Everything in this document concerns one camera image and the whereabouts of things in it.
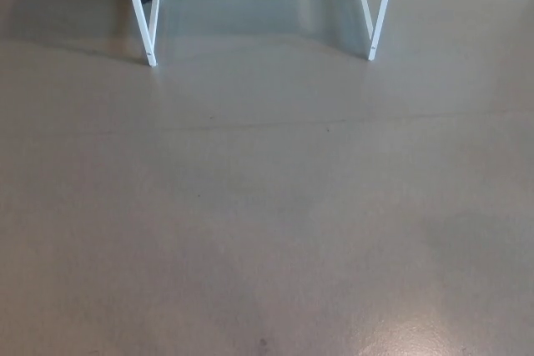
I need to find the white table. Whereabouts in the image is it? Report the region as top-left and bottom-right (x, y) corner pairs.
(119, 0), (397, 68)

